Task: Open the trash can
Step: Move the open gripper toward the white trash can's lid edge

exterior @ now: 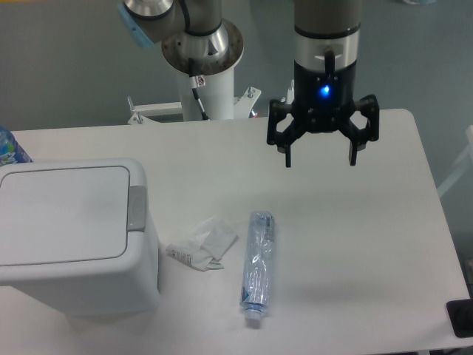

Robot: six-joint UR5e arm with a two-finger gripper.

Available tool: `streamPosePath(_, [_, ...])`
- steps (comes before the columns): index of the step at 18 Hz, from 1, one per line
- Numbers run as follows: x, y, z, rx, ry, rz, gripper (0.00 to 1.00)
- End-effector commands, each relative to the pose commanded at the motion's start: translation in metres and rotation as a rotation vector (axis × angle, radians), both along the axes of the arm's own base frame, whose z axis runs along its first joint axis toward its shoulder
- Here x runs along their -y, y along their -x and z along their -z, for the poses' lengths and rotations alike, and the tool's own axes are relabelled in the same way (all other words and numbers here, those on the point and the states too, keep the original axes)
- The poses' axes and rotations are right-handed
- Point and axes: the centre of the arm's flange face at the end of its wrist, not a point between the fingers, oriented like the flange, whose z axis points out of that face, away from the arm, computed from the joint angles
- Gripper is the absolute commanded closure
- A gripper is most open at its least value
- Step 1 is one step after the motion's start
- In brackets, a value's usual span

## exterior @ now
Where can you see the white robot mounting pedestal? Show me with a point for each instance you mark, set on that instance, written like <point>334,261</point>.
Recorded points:
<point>207,92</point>

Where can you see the blue labelled bottle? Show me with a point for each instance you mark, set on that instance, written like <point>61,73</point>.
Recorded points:
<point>11,150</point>

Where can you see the black object at table edge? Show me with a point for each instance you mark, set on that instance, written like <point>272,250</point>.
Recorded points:
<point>460,314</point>

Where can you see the grey lid push button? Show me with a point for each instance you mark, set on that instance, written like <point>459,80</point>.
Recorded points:
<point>137,208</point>

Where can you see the white trash can lid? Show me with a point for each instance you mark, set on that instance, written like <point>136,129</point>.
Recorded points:
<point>63,215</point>

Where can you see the clear empty plastic bottle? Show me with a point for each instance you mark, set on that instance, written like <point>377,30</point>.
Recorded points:
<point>258,267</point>

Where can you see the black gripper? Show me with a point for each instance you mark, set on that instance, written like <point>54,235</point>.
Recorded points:
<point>323,100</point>

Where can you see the crumpled white paper wrapper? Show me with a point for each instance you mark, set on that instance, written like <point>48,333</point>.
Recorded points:
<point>205,246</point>

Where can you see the white plastic trash can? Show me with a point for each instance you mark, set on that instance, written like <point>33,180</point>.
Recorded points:
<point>123,284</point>

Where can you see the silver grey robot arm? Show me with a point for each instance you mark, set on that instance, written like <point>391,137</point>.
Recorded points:
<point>326,34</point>

